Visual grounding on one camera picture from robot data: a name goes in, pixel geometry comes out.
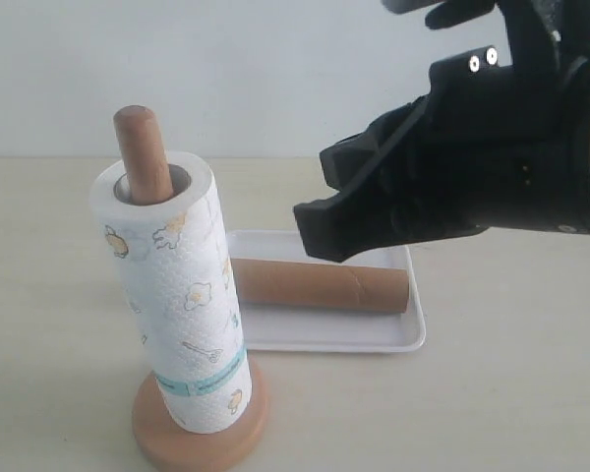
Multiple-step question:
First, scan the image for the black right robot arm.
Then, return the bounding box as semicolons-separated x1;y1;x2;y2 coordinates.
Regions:
294;1;590;262

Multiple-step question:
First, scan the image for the white rectangular plastic tray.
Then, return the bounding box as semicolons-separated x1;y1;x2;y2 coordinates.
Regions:
227;230;426;353

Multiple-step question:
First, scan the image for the wooden paper towel holder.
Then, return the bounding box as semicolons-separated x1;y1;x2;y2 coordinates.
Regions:
113;105;268;471

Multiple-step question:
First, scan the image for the brown cardboard tube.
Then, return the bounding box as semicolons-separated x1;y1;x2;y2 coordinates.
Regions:
232;259;409;313

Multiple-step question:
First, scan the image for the printed white paper towel roll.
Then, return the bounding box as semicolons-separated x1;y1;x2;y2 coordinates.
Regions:
89;151;253;434

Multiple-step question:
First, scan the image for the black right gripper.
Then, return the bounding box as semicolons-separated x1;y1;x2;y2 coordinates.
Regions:
293;1;590;262

